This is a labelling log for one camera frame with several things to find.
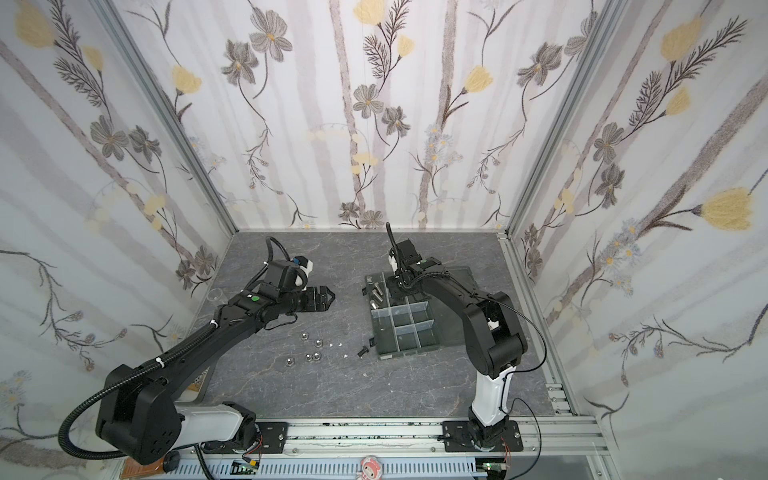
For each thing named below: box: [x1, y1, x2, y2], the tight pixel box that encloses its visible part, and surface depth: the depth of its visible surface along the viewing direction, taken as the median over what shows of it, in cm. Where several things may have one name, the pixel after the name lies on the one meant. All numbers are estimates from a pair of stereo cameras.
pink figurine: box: [357, 455, 383, 480], surface depth 69 cm
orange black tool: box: [121, 450, 180, 478], surface depth 68 cm
